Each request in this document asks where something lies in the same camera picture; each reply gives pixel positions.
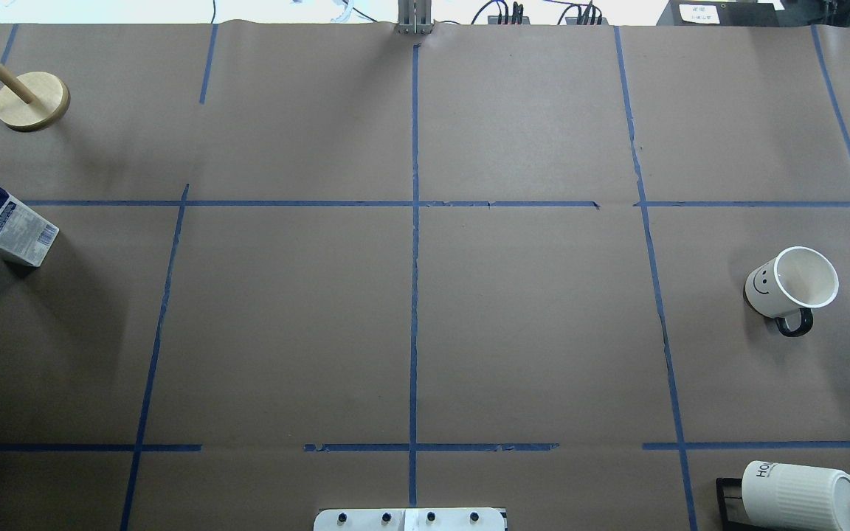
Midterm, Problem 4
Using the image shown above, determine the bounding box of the white smiley face mug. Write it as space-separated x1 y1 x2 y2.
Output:
743 246 840 337

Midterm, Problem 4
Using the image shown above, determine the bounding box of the black power strip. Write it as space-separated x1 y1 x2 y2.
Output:
558 2 608 26
481 1 531 26

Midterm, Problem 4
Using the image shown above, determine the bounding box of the black box with label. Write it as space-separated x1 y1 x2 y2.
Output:
657 1 781 27

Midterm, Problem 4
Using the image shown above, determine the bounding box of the white ribbed mug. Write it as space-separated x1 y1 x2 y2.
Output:
741 460 850 530

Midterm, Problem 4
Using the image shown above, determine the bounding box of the wooden mug tree stand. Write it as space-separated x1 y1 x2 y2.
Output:
0 61 70 132

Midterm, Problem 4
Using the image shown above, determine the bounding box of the aluminium frame post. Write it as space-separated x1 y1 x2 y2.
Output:
395 0 434 35

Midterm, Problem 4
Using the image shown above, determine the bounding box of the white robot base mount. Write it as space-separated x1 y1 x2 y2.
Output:
313 507 508 530

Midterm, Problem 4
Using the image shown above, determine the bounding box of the black wire mug rack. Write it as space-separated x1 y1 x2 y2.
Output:
715 477 759 530

